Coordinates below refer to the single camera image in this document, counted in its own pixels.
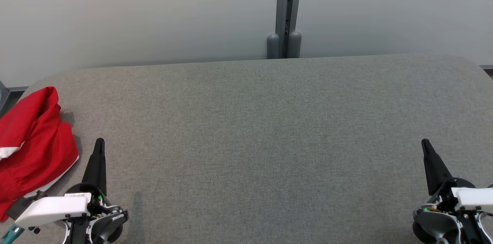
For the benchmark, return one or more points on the red shorts white trim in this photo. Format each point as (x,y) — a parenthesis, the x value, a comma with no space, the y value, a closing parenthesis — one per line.
(42,159)

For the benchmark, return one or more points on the grey cylindrical post foot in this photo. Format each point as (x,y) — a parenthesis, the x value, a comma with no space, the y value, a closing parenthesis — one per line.
(294,45)
(273,47)

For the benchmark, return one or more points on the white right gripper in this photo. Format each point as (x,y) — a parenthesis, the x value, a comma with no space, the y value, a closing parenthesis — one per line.
(473,198)

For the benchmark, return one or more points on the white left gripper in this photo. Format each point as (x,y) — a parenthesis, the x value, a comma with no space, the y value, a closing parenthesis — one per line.
(50,208)

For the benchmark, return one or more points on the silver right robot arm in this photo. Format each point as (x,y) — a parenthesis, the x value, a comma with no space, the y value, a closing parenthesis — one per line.
(431,224)

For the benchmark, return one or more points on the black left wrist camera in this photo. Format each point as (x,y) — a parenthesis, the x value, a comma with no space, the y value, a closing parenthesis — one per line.
(23,203)

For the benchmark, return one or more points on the grey metal partition post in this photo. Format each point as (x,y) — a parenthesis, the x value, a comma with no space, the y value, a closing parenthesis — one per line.
(283,1)

